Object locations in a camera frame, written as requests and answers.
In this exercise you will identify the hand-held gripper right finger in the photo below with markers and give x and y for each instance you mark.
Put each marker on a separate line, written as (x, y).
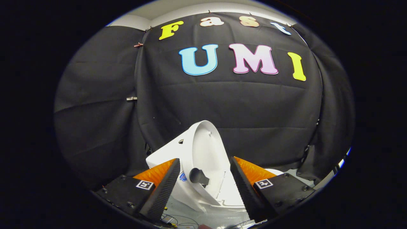
(246, 194)

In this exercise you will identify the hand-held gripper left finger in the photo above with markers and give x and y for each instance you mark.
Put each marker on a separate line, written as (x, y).
(162, 194)

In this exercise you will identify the white toilet lid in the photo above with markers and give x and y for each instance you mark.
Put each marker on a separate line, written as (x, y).
(206, 149)

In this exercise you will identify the white ceramic toilet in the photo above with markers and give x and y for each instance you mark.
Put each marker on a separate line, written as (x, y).
(163, 156)

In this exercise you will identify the black backdrop cloth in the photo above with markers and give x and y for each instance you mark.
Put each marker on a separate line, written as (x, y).
(238, 101)

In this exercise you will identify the white black striped board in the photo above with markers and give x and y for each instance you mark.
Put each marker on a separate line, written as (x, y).
(341, 163)

